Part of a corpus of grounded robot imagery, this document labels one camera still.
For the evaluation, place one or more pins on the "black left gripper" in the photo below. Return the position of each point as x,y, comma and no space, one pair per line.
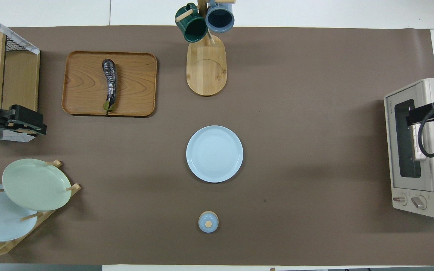
28,120

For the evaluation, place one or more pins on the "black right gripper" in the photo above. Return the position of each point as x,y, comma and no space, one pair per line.
428,112

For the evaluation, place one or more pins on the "oven glass door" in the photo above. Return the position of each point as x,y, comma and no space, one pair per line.
390,150

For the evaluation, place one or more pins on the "dark purple eggplant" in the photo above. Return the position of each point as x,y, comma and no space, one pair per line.
110,81

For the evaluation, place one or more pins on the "wooden shelf unit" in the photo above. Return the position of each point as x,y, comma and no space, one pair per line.
21,79

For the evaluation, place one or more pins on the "pale green plate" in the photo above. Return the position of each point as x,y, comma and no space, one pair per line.
36,184

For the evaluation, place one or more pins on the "wooden plate rack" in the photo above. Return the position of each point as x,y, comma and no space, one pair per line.
74,187

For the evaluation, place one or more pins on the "rectangular wooden tray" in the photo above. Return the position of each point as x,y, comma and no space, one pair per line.
134,86

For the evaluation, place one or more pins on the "brown table mat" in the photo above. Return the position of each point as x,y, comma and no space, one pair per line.
296,131

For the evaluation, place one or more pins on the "wooden mug tree stand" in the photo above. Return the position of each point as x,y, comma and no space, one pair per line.
206,71

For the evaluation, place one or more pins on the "dark green mug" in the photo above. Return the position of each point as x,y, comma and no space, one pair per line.
194,29

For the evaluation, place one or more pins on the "blue mug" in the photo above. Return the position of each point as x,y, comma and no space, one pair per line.
220,19

